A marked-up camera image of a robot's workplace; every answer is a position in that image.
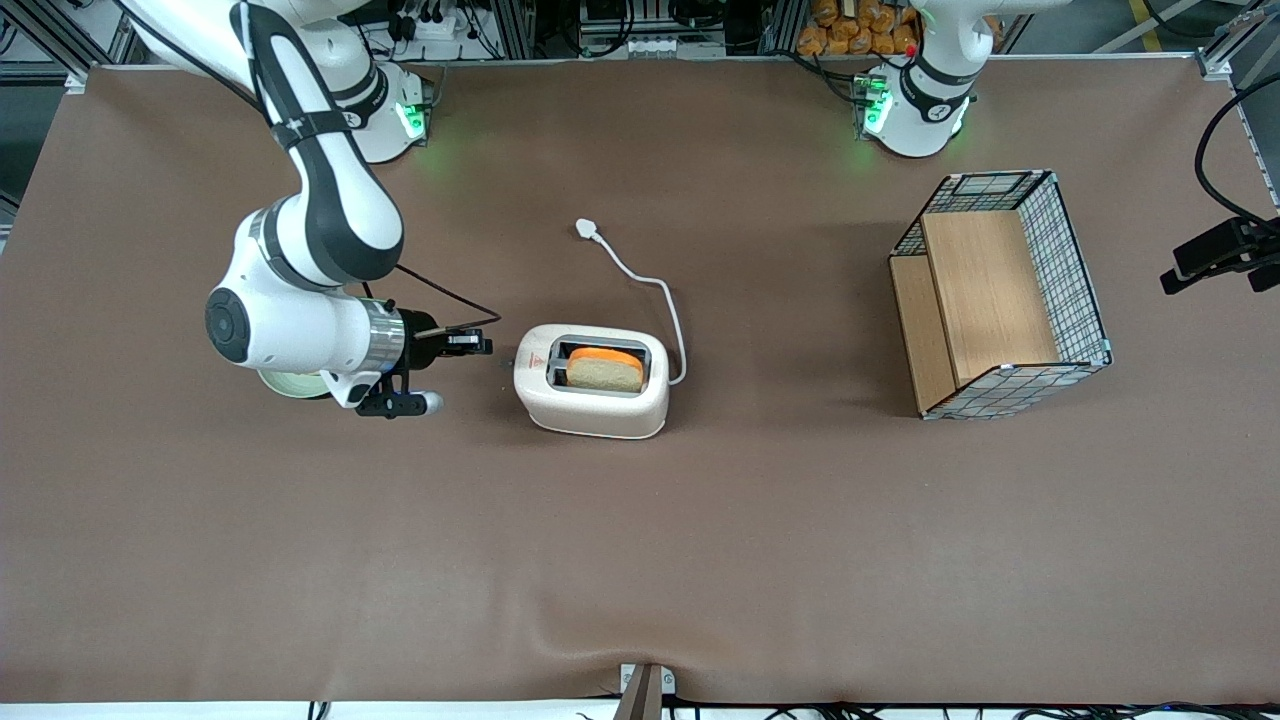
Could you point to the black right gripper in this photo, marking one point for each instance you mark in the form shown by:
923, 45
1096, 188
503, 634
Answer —
419, 332

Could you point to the cream white toaster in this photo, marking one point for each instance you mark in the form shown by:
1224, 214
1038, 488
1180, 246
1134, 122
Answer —
590, 415

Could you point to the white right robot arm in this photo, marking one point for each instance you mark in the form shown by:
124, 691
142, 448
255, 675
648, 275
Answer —
330, 220

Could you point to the bread slice with orange crust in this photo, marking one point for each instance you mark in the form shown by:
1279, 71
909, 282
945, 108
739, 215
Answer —
605, 372

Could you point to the pale green round plate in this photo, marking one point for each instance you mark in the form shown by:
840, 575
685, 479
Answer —
290, 388

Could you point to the white power strip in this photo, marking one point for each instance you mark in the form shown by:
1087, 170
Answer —
435, 25

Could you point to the white terminal block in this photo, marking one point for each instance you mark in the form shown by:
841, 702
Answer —
670, 47

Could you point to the pile of orange buns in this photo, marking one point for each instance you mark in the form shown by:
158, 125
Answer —
850, 30

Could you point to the wooden shelf insert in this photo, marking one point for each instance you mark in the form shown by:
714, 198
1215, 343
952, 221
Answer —
990, 300

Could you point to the black clamp device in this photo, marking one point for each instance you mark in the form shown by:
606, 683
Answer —
1215, 250

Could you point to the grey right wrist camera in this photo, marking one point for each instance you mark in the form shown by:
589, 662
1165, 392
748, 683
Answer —
400, 404

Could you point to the metal table edge bracket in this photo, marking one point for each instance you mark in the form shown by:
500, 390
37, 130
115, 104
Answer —
645, 690

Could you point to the aluminium frame profile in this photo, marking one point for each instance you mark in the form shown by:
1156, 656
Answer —
1235, 40
70, 35

